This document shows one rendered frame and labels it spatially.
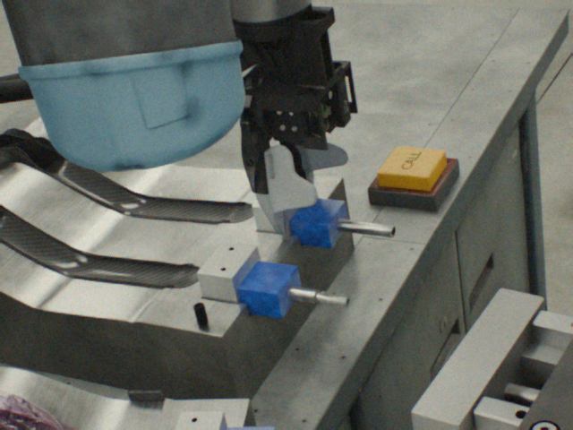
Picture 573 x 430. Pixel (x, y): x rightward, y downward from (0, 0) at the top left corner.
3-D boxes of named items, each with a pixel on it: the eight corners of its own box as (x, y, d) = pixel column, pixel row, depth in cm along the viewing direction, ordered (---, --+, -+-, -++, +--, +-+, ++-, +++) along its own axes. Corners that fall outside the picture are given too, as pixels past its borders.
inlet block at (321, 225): (406, 240, 107) (399, 192, 104) (387, 270, 104) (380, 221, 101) (284, 225, 113) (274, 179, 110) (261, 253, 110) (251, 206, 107)
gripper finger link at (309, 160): (353, 205, 108) (329, 134, 102) (297, 199, 111) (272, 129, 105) (363, 182, 110) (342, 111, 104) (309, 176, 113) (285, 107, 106)
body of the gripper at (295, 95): (326, 159, 98) (304, 31, 91) (240, 151, 102) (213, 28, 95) (360, 117, 103) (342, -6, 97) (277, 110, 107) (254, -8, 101)
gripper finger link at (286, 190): (313, 250, 102) (308, 152, 98) (255, 243, 104) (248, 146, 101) (328, 238, 104) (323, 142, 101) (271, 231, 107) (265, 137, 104)
